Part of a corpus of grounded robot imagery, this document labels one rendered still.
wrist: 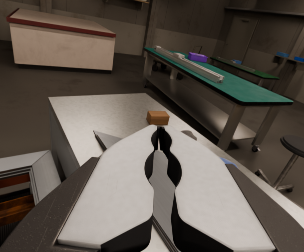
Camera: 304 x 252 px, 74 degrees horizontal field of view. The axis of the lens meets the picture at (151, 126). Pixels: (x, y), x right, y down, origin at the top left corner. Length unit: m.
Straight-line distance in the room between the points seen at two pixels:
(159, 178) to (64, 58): 4.70
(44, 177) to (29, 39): 4.33
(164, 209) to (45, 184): 0.54
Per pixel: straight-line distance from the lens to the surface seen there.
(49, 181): 0.96
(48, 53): 5.16
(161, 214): 0.58
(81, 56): 5.21
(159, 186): 0.64
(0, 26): 8.06
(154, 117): 0.98
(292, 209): 0.86
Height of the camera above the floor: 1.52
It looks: 28 degrees down
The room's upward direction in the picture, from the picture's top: 12 degrees clockwise
